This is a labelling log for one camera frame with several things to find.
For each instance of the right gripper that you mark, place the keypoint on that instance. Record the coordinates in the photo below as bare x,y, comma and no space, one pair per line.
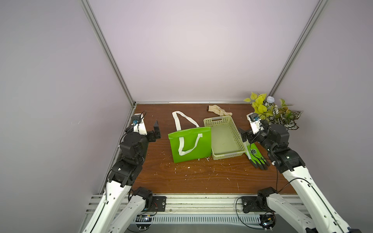
249,137

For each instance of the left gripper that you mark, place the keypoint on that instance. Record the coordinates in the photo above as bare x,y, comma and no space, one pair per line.
151,138

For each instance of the green insulated delivery bag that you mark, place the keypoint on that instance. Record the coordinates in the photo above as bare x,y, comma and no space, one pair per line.
189,144

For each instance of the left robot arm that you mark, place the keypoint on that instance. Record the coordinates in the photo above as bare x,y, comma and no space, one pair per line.
119,206

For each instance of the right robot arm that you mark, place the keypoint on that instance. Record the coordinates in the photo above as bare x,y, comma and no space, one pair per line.
322,217

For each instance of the pale green plastic basket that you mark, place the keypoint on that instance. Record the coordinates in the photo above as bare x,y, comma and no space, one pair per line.
226,138

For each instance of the potted plant in amber vase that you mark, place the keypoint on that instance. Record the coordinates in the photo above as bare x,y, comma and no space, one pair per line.
265,106

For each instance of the beige knitted glove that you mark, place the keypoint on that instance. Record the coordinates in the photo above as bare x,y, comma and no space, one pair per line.
219,111

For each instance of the right controller board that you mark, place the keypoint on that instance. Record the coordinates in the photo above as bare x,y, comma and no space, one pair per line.
267,221

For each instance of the controller board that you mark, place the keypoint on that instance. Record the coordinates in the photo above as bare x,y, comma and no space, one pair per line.
143,222
267,221

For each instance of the left controller board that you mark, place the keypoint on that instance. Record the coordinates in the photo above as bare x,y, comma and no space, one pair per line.
143,222

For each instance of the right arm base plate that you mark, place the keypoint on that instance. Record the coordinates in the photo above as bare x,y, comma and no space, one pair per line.
250,204

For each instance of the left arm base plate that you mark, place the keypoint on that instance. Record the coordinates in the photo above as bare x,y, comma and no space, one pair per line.
158,204

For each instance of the aluminium front rail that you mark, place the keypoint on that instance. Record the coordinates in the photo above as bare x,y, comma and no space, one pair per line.
204,203

